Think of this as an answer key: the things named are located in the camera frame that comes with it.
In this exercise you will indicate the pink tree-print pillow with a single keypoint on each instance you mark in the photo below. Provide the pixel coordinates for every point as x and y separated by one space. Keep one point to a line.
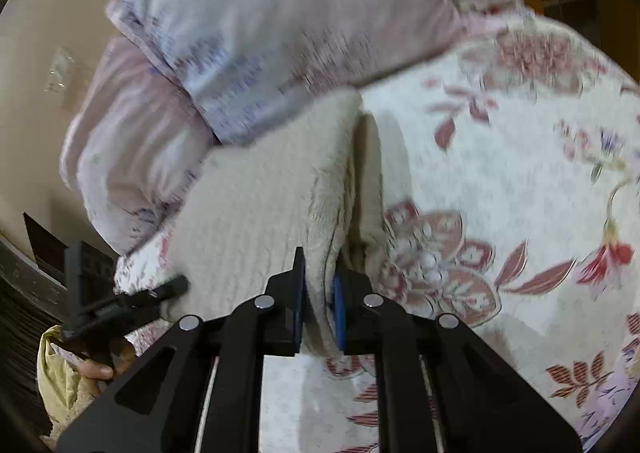
280 33

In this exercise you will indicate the pale yellow cloth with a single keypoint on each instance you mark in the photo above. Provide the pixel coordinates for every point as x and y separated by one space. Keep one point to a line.
57 383

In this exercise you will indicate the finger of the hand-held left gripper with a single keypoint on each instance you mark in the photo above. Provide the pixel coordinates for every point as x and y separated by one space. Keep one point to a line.
170 287

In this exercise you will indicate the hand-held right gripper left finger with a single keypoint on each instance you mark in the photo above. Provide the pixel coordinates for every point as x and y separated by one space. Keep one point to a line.
298 305

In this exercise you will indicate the pink floral pillow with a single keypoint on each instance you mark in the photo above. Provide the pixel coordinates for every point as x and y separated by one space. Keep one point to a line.
130 148

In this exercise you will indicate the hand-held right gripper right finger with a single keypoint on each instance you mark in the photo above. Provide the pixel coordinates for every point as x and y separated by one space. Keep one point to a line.
340 318

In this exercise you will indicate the person's left hand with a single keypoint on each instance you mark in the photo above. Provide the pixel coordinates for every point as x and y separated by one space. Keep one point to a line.
98 372

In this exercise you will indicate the dark wooden furniture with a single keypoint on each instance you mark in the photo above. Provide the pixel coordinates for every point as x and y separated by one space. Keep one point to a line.
46 248

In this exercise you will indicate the white floral bed quilt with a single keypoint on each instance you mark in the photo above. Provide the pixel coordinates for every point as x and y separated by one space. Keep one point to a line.
500 158

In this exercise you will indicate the white wall socket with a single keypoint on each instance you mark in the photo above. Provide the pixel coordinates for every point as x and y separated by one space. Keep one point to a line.
60 74

